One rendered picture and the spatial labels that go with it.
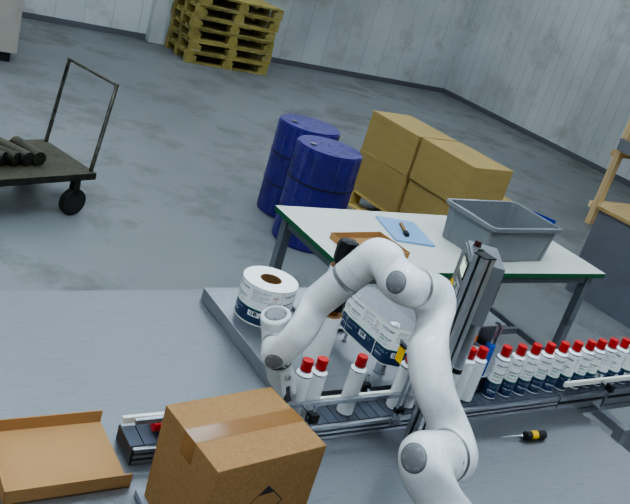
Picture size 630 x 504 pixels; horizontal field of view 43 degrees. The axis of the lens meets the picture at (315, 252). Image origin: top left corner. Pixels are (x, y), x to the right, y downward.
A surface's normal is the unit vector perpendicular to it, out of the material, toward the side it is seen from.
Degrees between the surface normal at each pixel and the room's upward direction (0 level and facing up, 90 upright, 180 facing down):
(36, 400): 0
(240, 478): 90
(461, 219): 95
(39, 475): 0
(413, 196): 90
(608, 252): 90
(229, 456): 0
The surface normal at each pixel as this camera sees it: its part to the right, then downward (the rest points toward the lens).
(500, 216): 0.56, 0.38
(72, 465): 0.27, -0.89
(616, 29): -0.83, -0.02
